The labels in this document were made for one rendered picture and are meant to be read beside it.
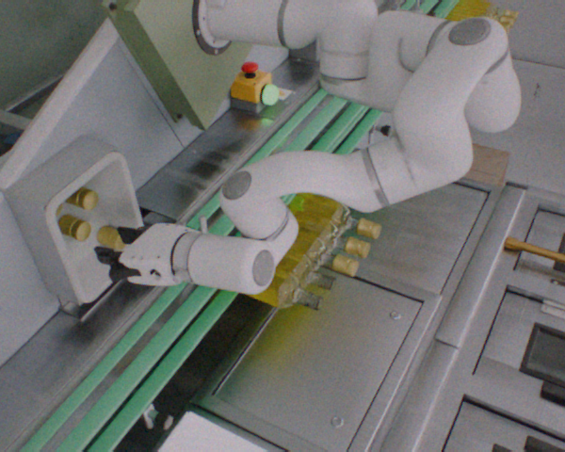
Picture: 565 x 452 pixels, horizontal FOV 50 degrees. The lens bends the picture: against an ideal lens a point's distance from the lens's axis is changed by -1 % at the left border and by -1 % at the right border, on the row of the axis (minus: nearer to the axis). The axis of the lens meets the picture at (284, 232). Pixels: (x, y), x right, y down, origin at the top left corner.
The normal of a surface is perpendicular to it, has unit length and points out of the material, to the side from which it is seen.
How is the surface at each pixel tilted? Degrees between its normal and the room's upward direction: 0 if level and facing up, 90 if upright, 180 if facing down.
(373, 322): 90
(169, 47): 4
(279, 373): 90
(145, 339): 90
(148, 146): 0
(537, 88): 90
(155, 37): 4
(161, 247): 105
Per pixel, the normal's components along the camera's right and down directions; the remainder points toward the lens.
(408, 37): -0.68, -0.04
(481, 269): -0.04, -0.73
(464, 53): -0.26, -0.43
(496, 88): 0.34, 0.67
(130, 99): 0.87, 0.30
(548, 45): -0.49, 0.61
